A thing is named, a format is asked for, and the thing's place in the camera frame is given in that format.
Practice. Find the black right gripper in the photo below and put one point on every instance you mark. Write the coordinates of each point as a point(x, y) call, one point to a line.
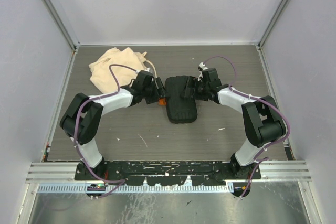
point(190, 83)

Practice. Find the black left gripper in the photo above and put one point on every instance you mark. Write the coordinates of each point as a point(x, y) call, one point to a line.
point(161, 90)

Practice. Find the black plastic tool case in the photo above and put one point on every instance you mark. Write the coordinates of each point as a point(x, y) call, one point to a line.
point(179, 111)

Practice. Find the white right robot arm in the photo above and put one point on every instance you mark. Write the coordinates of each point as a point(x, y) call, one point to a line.
point(264, 124)

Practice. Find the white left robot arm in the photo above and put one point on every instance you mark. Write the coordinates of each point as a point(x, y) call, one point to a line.
point(82, 118)

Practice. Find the beige cloth bag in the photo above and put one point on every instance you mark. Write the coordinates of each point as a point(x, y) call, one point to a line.
point(117, 68)

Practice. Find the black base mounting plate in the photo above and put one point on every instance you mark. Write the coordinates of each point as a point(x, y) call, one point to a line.
point(207, 173)

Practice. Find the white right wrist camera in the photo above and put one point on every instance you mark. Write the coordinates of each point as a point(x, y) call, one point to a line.
point(201, 68)

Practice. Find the perforated cable tray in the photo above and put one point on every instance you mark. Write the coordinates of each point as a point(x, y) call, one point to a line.
point(96, 189)

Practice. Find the aluminium front rail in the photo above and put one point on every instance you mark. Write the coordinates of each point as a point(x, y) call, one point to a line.
point(271, 171)

